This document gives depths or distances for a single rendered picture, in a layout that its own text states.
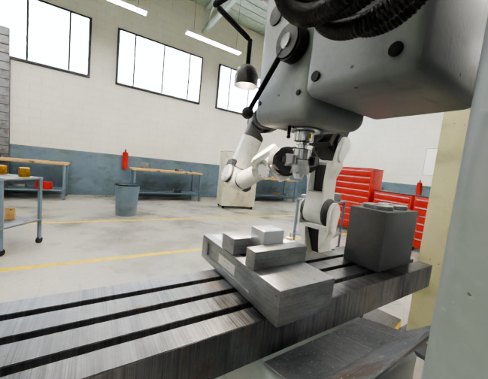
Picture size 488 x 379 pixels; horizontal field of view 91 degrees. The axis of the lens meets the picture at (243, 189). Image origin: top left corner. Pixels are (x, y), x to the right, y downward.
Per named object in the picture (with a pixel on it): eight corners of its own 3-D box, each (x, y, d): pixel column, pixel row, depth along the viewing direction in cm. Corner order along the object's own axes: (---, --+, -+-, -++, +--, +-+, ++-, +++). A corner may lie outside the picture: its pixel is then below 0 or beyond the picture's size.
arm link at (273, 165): (275, 140, 62) (265, 144, 74) (271, 177, 63) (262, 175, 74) (321, 146, 64) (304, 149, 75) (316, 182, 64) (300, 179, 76)
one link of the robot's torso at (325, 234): (313, 265, 152) (310, 193, 138) (344, 278, 137) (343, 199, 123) (298, 277, 142) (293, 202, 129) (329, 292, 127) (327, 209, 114)
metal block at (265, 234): (249, 250, 58) (251, 225, 58) (268, 247, 61) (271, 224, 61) (261, 257, 54) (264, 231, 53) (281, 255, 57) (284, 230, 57)
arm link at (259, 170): (268, 149, 77) (244, 164, 88) (283, 171, 79) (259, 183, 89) (277, 140, 81) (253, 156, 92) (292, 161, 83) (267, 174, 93)
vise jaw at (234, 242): (221, 247, 61) (222, 231, 61) (267, 242, 69) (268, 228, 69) (232, 256, 56) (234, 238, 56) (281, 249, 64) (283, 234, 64)
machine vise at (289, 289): (201, 256, 72) (204, 220, 71) (243, 251, 80) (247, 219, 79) (276, 328, 42) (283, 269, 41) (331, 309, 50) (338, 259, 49)
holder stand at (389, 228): (342, 258, 83) (350, 201, 81) (375, 251, 95) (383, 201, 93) (377, 273, 73) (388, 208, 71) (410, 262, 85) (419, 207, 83)
